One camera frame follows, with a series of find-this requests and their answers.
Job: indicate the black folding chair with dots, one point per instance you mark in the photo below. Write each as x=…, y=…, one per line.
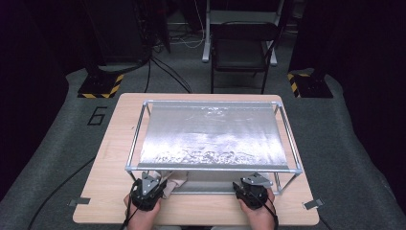
x=242, y=48

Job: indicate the black curtain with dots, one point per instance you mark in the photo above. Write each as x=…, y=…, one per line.
x=32, y=80
x=367, y=64

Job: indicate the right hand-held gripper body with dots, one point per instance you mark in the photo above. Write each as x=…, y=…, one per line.
x=255, y=196

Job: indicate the person's left hand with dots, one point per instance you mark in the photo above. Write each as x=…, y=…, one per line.
x=142, y=220

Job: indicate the black stand base striped edge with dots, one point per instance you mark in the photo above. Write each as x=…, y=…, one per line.
x=312, y=86
x=99, y=84

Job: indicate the white desk frame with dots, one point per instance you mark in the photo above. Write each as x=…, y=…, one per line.
x=236, y=16

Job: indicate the black cabinet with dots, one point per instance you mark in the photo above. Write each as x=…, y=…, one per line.
x=118, y=32

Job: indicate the grey tape strip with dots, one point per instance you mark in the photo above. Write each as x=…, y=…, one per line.
x=79, y=201

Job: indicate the small dark clip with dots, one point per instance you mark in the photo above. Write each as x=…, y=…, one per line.
x=312, y=204

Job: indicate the person's right hand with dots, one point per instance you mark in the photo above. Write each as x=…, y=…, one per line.
x=261, y=220

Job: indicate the metal rack with silver shelves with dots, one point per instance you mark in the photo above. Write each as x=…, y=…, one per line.
x=210, y=134

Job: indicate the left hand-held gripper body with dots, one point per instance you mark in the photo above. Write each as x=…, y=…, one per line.
x=148, y=195

